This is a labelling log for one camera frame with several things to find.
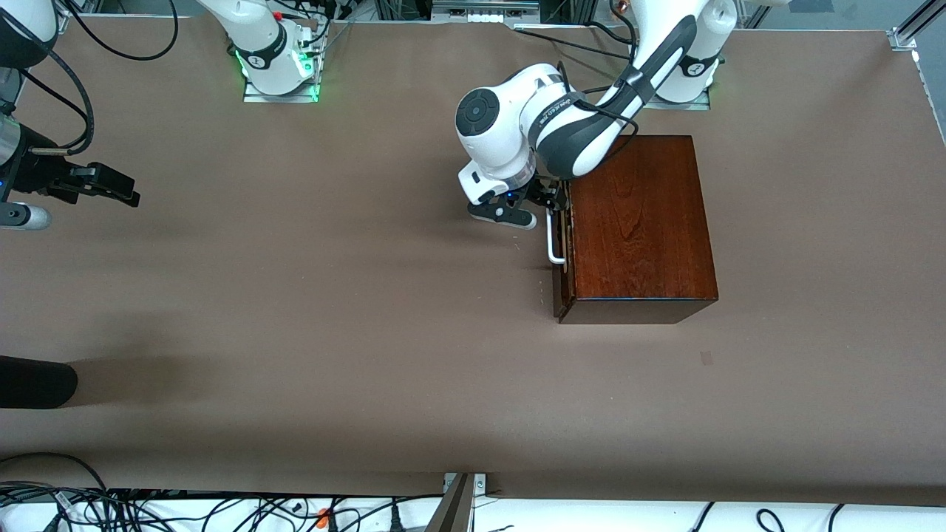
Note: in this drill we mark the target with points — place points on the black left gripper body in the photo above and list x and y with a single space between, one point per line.
545 194

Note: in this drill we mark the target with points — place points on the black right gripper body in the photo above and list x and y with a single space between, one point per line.
35 174

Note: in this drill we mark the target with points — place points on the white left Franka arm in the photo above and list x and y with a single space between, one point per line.
510 125

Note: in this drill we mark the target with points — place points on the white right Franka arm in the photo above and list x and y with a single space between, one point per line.
259 44

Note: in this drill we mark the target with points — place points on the dark brown wooden cabinet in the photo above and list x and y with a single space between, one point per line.
639 229

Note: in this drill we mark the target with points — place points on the white power strip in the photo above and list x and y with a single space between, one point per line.
484 13

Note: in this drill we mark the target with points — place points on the black cylindrical object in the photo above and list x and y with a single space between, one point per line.
33 383

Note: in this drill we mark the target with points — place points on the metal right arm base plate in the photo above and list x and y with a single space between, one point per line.
255 97

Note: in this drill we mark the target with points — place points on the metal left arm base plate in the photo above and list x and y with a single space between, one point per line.
702 103

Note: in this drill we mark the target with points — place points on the grey metal post with bracket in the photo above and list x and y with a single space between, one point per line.
452 510

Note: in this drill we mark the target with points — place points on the aluminium frame profile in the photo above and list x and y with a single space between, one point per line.
909 33

